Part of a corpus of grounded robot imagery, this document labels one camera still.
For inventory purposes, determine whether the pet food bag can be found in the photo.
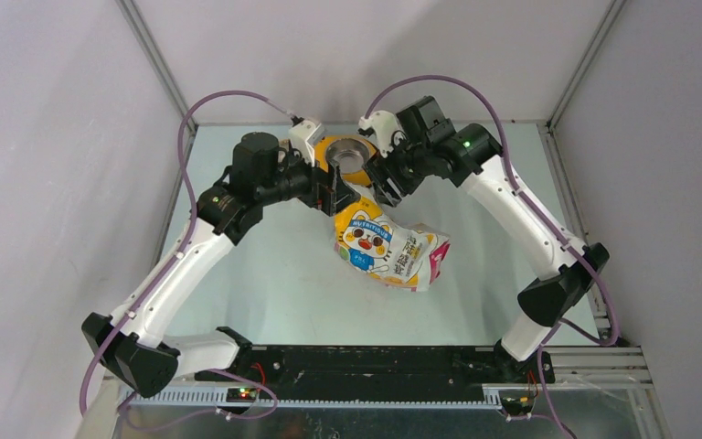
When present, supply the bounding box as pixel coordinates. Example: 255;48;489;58
334;185;451;292

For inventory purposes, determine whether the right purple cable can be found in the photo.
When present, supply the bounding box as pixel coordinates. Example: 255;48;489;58
363;74;622;439

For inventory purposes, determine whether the aluminium frame rail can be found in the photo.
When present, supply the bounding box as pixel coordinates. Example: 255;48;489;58
129;343;652;410

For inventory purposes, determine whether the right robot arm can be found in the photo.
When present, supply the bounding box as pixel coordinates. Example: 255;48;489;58
358;96;609;382

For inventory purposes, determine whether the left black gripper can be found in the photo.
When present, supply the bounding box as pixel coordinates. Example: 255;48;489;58
257;143;360;217

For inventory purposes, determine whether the yellow double pet bowl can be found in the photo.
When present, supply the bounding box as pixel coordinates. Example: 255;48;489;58
314;134;378;187

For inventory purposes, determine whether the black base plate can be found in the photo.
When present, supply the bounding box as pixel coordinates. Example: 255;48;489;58
228;345;555;403

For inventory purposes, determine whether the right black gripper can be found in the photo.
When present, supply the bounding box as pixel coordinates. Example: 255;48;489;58
362;132;431;209

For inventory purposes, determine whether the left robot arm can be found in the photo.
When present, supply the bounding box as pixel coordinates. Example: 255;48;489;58
82;132;360;398

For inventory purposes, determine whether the purple cable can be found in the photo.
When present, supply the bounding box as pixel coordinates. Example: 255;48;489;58
78;90;298;433
363;74;622;439

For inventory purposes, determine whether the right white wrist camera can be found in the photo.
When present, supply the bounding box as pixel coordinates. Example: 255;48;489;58
358;111;405;157

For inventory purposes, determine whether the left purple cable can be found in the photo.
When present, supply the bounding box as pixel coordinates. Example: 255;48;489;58
78;90;298;433

